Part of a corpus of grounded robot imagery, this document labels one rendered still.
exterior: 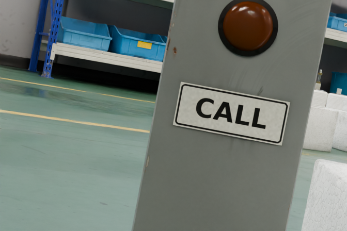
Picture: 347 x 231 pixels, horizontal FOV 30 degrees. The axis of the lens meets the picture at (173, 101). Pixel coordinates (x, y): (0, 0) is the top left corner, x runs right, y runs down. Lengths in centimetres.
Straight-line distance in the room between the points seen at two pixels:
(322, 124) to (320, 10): 251
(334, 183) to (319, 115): 228
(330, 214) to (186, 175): 23
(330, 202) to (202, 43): 25
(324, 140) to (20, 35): 315
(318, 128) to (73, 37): 240
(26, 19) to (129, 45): 98
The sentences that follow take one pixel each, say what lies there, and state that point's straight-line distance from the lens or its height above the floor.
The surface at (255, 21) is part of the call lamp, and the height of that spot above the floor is 26.
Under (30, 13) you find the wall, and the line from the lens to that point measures 537.
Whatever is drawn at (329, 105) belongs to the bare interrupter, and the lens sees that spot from 322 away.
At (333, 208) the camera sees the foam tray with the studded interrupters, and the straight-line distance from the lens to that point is 50.
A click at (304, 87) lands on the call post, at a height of 24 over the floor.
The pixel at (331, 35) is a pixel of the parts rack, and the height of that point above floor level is 74.
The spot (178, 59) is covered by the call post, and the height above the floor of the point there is 24.
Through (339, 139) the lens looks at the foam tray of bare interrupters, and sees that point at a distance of 309.
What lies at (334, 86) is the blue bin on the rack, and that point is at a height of 33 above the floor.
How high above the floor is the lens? 24
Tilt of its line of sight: 3 degrees down
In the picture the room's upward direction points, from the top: 11 degrees clockwise
